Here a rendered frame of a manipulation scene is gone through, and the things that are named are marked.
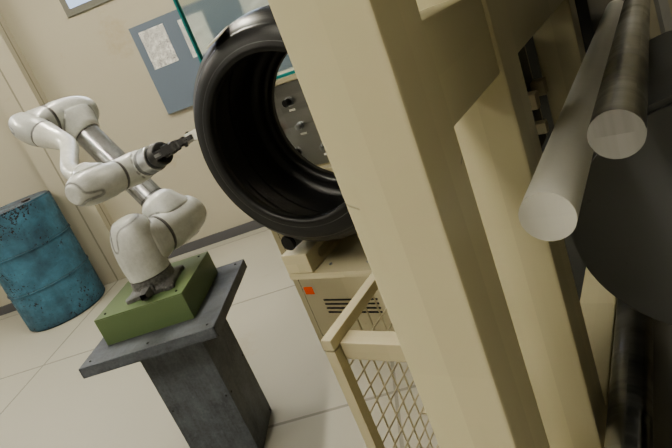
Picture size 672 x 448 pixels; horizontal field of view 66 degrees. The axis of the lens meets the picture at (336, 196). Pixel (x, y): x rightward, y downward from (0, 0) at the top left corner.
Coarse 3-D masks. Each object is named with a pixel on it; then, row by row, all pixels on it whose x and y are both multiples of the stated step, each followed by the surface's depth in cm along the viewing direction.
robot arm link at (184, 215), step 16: (80, 96) 208; (64, 112) 198; (80, 112) 202; (96, 112) 210; (64, 128) 200; (80, 128) 200; (96, 128) 204; (80, 144) 202; (96, 144) 200; (112, 144) 203; (96, 160) 202; (128, 192) 201; (144, 192) 198; (160, 192) 197; (176, 192) 202; (144, 208) 196; (160, 208) 194; (176, 208) 196; (192, 208) 199; (176, 224) 192; (192, 224) 197; (176, 240) 192
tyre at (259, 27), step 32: (224, 32) 118; (256, 32) 111; (224, 64) 117; (256, 64) 145; (224, 96) 141; (256, 96) 150; (224, 128) 143; (256, 128) 153; (224, 160) 131; (256, 160) 152; (288, 160) 155; (224, 192) 134; (256, 192) 145; (288, 192) 152; (320, 192) 153; (288, 224) 128; (320, 224) 124; (352, 224) 122
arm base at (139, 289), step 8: (168, 272) 187; (176, 272) 191; (152, 280) 183; (160, 280) 184; (168, 280) 185; (176, 280) 188; (136, 288) 184; (144, 288) 182; (152, 288) 182; (160, 288) 182; (168, 288) 182; (136, 296) 183; (144, 296) 182; (128, 304) 183
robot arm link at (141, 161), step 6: (150, 144) 164; (138, 150) 165; (144, 150) 162; (138, 156) 163; (144, 156) 161; (138, 162) 163; (144, 162) 161; (138, 168) 164; (144, 168) 163; (150, 168) 162; (156, 168) 164; (162, 168) 165; (150, 174) 166
